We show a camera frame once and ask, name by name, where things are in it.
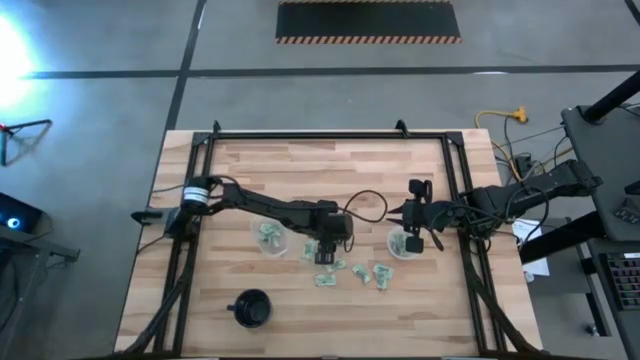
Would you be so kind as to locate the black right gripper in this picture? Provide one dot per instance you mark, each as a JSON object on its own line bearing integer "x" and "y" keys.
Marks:
{"x": 430, "y": 215}

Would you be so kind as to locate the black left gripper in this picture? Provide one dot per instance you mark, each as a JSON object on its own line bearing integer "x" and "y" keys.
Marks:
{"x": 332, "y": 225}

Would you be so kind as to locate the pale green stevia packet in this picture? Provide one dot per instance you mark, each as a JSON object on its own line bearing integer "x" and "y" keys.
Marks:
{"x": 397, "y": 245}
{"x": 308, "y": 248}
{"x": 272, "y": 229}
{"x": 361, "y": 273}
{"x": 263, "y": 237}
{"x": 383, "y": 270}
{"x": 325, "y": 280}
{"x": 337, "y": 265}
{"x": 382, "y": 284}

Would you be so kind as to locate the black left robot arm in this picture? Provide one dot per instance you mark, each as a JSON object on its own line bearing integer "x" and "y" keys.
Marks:
{"x": 265, "y": 205}

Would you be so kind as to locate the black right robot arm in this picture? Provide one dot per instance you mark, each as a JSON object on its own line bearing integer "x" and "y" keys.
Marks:
{"x": 525, "y": 192}

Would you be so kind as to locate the clear round plastic cup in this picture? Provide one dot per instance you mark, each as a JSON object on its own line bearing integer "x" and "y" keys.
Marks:
{"x": 391, "y": 250}

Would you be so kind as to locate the clear plastic bin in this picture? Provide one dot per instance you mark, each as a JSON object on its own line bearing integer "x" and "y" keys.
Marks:
{"x": 256, "y": 225}

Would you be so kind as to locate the black mug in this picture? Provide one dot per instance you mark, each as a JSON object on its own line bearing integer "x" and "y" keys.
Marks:
{"x": 252, "y": 310}

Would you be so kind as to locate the white paper sheet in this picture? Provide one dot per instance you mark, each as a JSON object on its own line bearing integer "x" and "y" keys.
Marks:
{"x": 522, "y": 231}

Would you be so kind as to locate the black power strip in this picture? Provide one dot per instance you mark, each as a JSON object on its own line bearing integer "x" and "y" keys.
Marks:
{"x": 523, "y": 162}

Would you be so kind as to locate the black stand beam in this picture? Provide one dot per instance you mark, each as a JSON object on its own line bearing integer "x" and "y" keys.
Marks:
{"x": 560, "y": 240}

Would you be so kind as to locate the black hazard-striped floor mat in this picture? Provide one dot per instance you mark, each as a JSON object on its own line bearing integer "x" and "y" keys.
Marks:
{"x": 367, "y": 20}

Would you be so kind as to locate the grey side table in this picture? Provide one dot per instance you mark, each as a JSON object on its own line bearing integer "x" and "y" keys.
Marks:
{"x": 605, "y": 150}

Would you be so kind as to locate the small grey caster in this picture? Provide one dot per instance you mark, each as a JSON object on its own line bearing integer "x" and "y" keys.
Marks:
{"x": 592, "y": 330}

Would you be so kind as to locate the dark grey remote device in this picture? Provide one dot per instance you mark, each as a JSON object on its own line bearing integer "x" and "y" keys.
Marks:
{"x": 627, "y": 211}

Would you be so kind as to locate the backlit keyboard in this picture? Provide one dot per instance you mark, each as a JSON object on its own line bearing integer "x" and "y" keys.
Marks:
{"x": 625, "y": 280}

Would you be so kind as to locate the black diagonal pole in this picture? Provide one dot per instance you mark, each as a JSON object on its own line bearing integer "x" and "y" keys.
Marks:
{"x": 615, "y": 97}

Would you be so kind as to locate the dark grey desk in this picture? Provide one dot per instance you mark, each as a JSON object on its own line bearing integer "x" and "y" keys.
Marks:
{"x": 630, "y": 335}

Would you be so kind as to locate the dark grey cart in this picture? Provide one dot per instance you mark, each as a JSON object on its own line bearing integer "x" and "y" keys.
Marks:
{"x": 30, "y": 240}

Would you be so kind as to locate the black device with blue light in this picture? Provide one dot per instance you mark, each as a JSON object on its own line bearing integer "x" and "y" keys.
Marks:
{"x": 15, "y": 217}

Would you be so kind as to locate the black metal tripod stand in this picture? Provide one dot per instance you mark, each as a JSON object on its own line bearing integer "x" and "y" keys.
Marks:
{"x": 4, "y": 150}

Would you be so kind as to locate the black metal table frame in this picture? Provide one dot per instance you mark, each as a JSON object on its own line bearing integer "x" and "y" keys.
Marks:
{"x": 325, "y": 135}

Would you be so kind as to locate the black clamp bracket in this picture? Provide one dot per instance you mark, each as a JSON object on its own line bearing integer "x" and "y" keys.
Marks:
{"x": 147, "y": 216}

